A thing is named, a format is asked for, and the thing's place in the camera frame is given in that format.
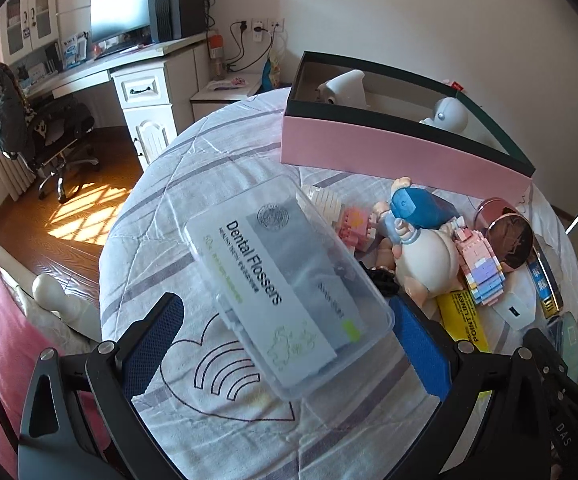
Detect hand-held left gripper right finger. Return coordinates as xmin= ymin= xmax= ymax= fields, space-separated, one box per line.
xmin=390 ymin=297 xmax=554 ymax=480

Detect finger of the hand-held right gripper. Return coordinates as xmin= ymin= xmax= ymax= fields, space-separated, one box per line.
xmin=523 ymin=328 xmax=578 ymax=411

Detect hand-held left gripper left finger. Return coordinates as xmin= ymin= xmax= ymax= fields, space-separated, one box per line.
xmin=19 ymin=292 xmax=185 ymax=462

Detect pig figurine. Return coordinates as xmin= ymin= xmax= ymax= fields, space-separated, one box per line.
xmin=373 ymin=176 xmax=462 ymax=295

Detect rose gold jar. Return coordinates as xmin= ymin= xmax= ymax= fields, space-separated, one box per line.
xmin=473 ymin=197 xmax=536 ymax=272

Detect clear plastic floss box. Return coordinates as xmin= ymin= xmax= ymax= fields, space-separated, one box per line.
xmin=185 ymin=175 xmax=396 ymax=402

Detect pink storage box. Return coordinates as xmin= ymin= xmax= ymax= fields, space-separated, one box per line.
xmin=281 ymin=51 xmax=536 ymax=201

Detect small white device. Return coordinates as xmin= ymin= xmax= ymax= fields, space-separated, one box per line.
xmin=490 ymin=297 xmax=538 ymax=332

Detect yellow flat box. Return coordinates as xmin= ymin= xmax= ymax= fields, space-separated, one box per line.
xmin=438 ymin=290 xmax=491 ymax=354

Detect dark box with yellow label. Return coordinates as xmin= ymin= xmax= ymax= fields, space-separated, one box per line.
xmin=528 ymin=239 xmax=566 ymax=319

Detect pastel block figure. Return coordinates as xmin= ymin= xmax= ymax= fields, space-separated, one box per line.
xmin=455 ymin=229 xmax=509 ymax=307

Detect blue plastic tube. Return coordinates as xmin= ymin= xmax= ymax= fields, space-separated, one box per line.
xmin=390 ymin=187 xmax=457 ymax=229

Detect pink block figure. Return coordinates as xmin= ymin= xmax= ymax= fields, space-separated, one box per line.
xmin=335 ymin=206 xmax=379 ymax=247

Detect white block model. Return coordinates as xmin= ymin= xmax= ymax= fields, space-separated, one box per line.
xmin=303 ymin=184 xmax=345 ymax=221

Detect black office chair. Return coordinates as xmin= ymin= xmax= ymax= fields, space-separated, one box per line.
xmin=0 ymin=62 xmax=98 ymax=202

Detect white astronaut figurine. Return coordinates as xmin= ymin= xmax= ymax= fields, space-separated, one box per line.
xmin=419 ymin=97 xmax=469 ymax=133

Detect white desk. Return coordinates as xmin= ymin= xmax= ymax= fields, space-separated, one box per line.
xmin=16 ymin=31 xmax=213 ymax=171

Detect white low nightstand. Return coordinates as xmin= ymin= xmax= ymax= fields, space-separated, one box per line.
xmin=190 ymin=73 xmax=271 ymax=127

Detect white shark-shaped toy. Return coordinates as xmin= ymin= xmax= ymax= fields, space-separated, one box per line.
xmin=317 ymin=71 xmax=368 ymax=107

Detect grey jacket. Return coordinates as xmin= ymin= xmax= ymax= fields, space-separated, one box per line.
xmin=0 ymin=62 xmax=36 ymax=159

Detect blue bag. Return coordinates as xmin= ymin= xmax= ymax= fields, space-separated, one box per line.
xmin=261 ymin=57 xmax=283 ymax=94

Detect orange-capped bottle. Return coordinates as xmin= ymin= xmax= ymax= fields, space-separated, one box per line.
xmin=208 ymin=35 xmax=228 ymax=82

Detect blue and white boxes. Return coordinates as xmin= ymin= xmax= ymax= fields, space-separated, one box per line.
xmin=61 ymin=32 xmax=90 ymax=69

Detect computer monitor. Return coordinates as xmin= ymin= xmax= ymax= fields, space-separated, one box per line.
xmin=90 ymin=0 xmax=153 ymax=50

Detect black computer tower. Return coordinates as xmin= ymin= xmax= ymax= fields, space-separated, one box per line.
xmin=149 ymin=0 xmax=206 ymax=44

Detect white hutch cabinet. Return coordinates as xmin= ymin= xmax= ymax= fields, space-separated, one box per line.
xmin=0 ymin=0 xmax=60 ymax=64

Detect black bead bracelet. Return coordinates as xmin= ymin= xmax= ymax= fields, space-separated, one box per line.
xmin=368 ymin=269 xmax=401 ymax=297

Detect white bed post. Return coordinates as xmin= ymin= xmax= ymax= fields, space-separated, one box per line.
xmin=31 ymin=279 xmax=102 ymax=338

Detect black power cable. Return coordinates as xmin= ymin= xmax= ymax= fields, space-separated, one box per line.
xmin=225 ymin=22 xmax=276 ymax=74

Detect wall power outlets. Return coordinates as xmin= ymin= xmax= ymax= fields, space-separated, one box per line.
xmin=236 ymin=16 xmax=286 ymax=42

